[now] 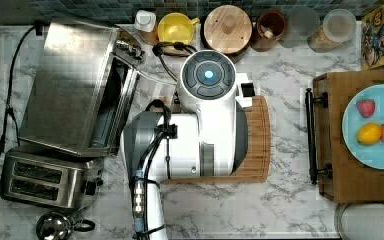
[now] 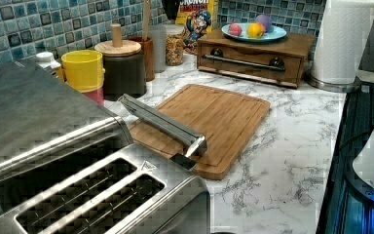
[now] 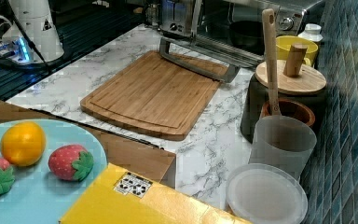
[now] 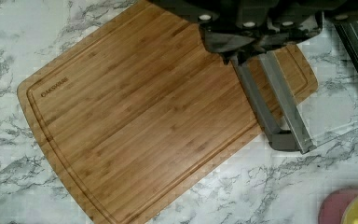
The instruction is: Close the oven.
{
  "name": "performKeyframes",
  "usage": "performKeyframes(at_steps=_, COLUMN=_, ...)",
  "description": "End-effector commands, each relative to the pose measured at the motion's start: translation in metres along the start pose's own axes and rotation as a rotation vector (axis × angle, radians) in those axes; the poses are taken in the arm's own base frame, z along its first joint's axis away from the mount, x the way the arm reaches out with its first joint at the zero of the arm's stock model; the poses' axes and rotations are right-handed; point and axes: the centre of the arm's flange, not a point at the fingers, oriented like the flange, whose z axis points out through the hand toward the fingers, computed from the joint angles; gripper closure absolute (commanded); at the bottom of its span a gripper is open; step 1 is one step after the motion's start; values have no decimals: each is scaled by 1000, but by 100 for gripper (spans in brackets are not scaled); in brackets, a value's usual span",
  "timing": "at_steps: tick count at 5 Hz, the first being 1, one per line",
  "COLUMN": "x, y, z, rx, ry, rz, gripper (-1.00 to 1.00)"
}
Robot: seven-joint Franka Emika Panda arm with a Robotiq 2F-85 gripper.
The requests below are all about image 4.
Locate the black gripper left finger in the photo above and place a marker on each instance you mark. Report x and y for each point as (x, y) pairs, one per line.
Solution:
(239, 45)

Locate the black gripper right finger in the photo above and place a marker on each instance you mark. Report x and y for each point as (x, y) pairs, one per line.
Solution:
(275, 36)

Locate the glass oven door with handle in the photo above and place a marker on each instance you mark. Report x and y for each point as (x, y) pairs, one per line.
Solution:
(330, 112)

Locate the bamboo cutting board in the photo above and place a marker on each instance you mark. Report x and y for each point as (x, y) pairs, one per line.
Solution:
(135, 114)

